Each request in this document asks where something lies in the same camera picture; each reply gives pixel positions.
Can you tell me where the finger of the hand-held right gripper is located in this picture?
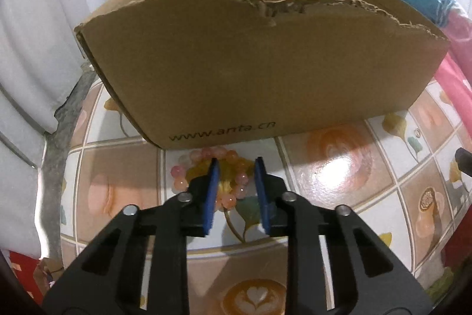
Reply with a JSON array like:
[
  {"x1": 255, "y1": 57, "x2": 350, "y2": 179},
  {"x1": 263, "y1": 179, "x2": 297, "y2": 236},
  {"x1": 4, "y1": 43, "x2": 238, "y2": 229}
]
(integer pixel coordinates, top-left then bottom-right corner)
[{"x1": 454, "y1": 148, "x2": 472, "y2": 176}]

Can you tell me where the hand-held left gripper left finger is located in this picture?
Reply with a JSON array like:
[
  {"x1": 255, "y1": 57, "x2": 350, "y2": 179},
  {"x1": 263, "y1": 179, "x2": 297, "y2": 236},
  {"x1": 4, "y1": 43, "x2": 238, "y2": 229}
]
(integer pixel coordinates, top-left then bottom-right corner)
[{"x1": 42, "y1": 158, "x2": 221, "y2": 315}]

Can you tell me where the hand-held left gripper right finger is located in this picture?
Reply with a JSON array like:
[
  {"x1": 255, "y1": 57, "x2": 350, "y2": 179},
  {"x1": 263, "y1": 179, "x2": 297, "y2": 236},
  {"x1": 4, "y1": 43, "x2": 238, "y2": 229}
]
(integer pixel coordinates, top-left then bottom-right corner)
[{"x1": 255, "y1": 157, "x2": 432, "y2": 315}]

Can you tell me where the orange pink bead bracelet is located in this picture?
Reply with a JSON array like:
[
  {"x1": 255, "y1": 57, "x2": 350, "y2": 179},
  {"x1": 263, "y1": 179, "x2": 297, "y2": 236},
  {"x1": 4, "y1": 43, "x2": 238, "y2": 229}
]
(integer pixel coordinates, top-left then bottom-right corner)
[{"x1": 170, "y1": 147, "x2": 259, "y2": 210}]

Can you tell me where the brown cardboard box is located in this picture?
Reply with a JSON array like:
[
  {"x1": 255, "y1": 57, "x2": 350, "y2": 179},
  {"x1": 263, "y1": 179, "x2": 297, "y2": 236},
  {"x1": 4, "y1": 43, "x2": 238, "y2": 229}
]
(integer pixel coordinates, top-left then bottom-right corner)
[{"x1": 74, "y1": 0, "x2": 451, "y2": 150}]

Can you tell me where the pink floral blanket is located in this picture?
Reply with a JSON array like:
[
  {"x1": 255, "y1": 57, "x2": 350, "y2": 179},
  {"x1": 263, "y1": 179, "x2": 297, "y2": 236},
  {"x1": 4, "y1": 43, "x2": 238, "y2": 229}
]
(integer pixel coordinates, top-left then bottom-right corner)
[{"x1": 433, "y1": 10, "x2": 472, "y2": 124}]

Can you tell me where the patterned tablecloth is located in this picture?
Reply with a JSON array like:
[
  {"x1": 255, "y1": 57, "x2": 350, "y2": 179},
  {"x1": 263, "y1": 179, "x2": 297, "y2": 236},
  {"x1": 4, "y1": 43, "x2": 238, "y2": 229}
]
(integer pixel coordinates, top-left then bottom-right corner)
[{"x1": 59, "y1": 79, "x2": 472, "y2": 315}]

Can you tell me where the red patterned cloth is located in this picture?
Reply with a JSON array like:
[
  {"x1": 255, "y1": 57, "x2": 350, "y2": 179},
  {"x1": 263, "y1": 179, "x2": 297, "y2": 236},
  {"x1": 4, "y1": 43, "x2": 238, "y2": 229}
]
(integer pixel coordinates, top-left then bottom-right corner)
[{"x1": 5, "y1": 250, "x2": 45, "y2": 304}]

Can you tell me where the white curtain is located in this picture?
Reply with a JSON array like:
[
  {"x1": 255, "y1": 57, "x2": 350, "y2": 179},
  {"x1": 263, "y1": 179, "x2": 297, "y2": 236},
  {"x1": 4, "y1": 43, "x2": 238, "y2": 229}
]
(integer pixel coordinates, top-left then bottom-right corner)
[{"x1": 0, "y1": 0, "x2": 111, "y2": 260}]

